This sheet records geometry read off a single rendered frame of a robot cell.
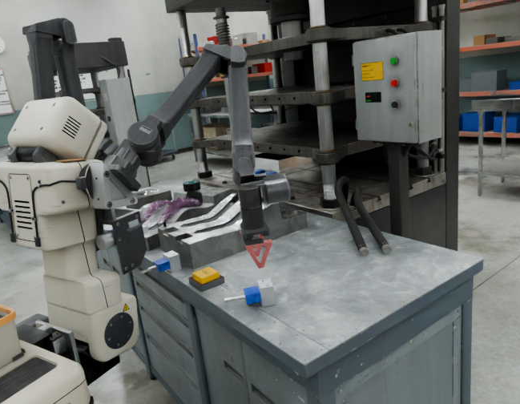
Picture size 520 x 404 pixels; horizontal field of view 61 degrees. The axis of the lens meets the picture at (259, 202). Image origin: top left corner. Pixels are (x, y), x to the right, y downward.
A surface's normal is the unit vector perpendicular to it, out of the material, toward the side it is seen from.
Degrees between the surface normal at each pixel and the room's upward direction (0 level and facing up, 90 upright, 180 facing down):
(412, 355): 90
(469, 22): 90
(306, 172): 90
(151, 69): 90
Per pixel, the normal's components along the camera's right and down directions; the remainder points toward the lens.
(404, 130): -0.81, 0.25
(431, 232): 0.58, 0.15
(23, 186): -0.54, 0.15
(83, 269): 0.84, 0.05
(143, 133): 0.06, -0.48
